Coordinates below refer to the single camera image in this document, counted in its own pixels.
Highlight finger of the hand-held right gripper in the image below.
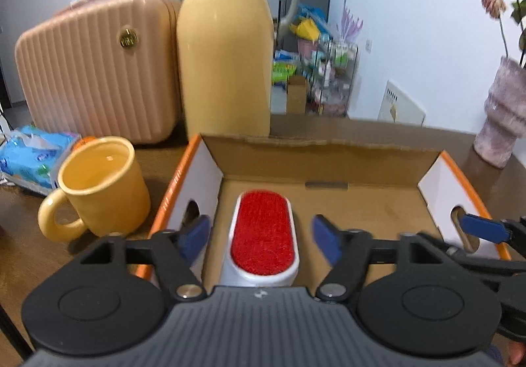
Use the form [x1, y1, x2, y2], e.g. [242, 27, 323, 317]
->
[459, 213, 526, 258]
[446, 246, 526, 281]

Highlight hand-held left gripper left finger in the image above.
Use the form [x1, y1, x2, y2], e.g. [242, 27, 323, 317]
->
[78, 215, 212, 304]

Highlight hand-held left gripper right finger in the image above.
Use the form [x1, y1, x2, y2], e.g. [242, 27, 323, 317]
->
[311, 214, 446, 304]

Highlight orange printed cardboard box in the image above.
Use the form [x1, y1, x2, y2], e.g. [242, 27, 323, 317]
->
[135, 133, 512, 294]

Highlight red and white lint brush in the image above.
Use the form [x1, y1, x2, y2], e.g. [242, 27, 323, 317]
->
[220, 188, 302, 287]

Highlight person's right hand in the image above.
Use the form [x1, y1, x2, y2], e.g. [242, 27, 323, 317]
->
[507, 340, 526, 366]

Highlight yellow ceramic mug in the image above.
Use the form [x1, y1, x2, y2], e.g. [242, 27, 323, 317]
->
[38, 136, 151, 243]

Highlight pink textured vase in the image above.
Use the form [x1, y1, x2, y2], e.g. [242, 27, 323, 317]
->
[473, 56, 526, 168]

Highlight small brown cardboard box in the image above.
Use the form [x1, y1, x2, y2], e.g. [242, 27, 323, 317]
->
[286, 77, 310, 115]

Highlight green snack packets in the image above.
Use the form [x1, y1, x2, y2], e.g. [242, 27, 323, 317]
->
[272, 50, 299, 87]

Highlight yellow thermos jug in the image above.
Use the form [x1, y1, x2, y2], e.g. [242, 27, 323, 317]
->
[177, 0, 302, 138]

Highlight blue tissue pack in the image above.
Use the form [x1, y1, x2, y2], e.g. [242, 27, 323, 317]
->
[0, 126, 81, 195]

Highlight pink ribbed suitcase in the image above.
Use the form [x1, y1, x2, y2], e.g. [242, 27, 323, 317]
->
[15, 0, 183, 145]

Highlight pink bucket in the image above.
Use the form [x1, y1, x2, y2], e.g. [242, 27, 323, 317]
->
[298, 38, 319, 58]

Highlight blue plastic item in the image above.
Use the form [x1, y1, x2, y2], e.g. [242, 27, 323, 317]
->
[298, 3, 329, 35]

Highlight bunch of dried roses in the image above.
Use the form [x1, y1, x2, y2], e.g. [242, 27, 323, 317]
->
[474, 0, 526, 68]

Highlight white wall panel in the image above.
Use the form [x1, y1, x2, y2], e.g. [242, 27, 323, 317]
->
[377, 80, 426, 127]

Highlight wire rack with bottles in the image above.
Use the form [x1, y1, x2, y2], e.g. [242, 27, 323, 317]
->
[310, 38, 359, 117]

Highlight purple wall sticker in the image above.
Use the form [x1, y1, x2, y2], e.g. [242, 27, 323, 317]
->
[337, 0, 365, 48]

